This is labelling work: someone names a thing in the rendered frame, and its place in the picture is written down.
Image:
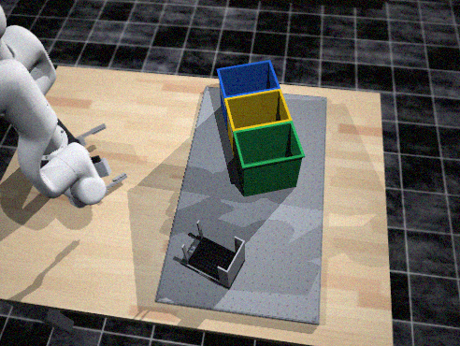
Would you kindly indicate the blue open-top bin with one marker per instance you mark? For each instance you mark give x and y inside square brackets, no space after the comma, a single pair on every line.
[246,79]

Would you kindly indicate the yellow open-top bin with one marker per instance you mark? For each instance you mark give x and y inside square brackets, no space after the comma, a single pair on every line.
[253,110]

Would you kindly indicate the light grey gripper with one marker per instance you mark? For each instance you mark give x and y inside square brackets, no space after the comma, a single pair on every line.
[81,141]

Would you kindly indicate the green bin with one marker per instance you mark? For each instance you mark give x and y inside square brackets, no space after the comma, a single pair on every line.
[268,158]

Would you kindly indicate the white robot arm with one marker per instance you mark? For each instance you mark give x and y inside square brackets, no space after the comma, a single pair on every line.
[31,115]

